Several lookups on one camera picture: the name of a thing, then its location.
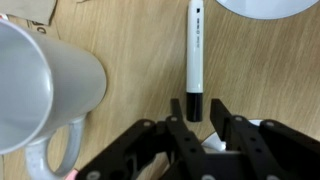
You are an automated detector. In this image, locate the pink sticky note near mug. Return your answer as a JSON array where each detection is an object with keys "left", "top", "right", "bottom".
[{"left": 65, "top": 169, "right": 78, "bottom": 180}]

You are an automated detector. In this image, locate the white marker pen black cap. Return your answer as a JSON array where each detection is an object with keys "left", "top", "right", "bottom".
[{"left": 186, "top": 0, "right": 204, "bottom": 122}]

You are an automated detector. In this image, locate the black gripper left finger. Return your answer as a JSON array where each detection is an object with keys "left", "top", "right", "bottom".
[{"left": 170, "top": 99, "right": 183, "bottom": 121}]

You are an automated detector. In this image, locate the white mug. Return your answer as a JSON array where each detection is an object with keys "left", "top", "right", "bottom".
[{"left": 0, "top": 20, "right": 107, "bottom": 180}]

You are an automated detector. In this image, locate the white deep plate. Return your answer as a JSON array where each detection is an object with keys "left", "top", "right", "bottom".
[{"left": 216, "top": 0, "right": 319, "bottom": 20}]

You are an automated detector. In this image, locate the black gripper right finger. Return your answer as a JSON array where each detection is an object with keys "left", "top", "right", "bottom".
[{"left": 210, "top": 99, "right": 232, "bottom": 142}]

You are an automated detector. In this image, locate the white flat plate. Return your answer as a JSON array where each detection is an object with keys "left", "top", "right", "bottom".
[{"left": 200, "top": 119, "right": 268, "bottom": 154}]

